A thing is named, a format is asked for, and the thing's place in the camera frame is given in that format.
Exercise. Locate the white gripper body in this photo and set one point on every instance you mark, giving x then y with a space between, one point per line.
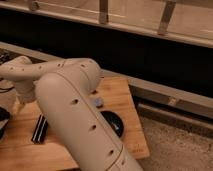
25 91

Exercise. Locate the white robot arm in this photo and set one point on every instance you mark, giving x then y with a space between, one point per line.
62 91

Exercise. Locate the black striped eraser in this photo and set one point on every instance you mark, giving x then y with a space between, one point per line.
40 130

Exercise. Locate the dark object at left edge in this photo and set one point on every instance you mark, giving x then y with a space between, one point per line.
4 118

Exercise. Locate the small red brown object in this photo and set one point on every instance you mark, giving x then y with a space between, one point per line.
94 92

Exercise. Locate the small blue white object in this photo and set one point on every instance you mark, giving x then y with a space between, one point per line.
98 102

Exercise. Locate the black round plate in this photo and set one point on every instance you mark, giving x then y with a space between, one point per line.
114 121

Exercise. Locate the metal rail with brackets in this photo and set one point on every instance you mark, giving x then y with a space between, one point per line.
188 21

